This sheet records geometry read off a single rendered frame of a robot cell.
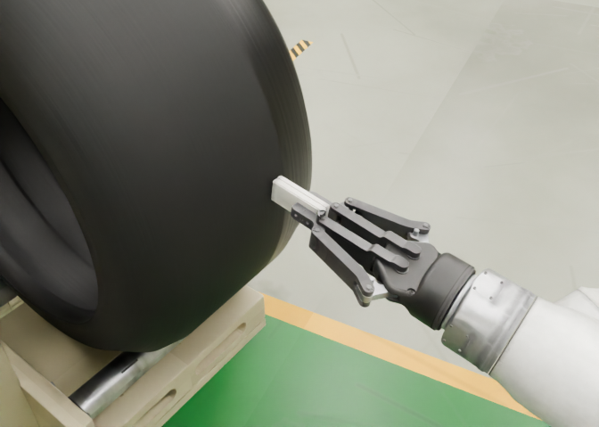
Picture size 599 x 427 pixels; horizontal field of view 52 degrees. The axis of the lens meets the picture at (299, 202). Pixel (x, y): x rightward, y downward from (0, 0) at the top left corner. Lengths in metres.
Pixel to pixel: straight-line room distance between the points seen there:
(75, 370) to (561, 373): 0.76
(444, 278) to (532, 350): 0.10
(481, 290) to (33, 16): 0.47
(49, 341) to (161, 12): 0.68
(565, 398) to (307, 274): 1.76
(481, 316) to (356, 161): 2.28
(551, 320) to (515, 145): 2.53
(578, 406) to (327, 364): 1.49
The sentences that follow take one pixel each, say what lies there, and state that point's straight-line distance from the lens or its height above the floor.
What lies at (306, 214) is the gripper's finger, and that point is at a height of 1.21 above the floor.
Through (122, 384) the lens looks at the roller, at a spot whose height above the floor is 0.91.
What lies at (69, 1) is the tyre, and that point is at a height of 1.44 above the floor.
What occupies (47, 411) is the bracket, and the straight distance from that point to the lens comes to 0.89.
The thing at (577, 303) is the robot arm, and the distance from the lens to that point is 0.75.
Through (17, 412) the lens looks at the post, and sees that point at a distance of 0.95.
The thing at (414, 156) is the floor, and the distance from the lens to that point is 2.92.
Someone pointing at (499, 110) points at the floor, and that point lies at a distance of 3.37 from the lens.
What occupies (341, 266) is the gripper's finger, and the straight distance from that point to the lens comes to 0.63.
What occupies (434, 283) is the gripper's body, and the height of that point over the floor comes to 1.21.
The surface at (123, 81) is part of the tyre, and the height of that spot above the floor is 1.38.
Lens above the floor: 1.65
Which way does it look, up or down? 39 degrees down
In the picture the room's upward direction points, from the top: straight up
